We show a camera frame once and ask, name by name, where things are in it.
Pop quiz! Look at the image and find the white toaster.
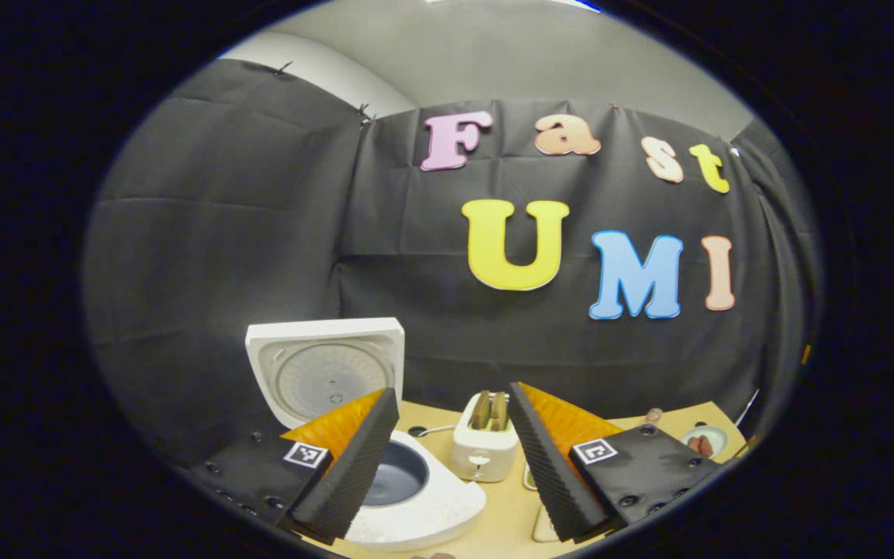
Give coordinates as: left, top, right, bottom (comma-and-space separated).
452, 391, 521, 484

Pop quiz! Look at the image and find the white rice cooker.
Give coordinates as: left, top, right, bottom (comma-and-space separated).
245, 317, 487, 553

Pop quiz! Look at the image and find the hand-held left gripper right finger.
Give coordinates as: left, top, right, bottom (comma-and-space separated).
508, 382, 725, 544

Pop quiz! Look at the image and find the pale green plate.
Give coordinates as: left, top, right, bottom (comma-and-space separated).
681, 424, 729, 460

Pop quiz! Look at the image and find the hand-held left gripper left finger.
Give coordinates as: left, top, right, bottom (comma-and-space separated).
187, 388, 401, 546

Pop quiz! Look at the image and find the clear tray of white rice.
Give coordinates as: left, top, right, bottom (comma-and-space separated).
532, 505, 561, 543

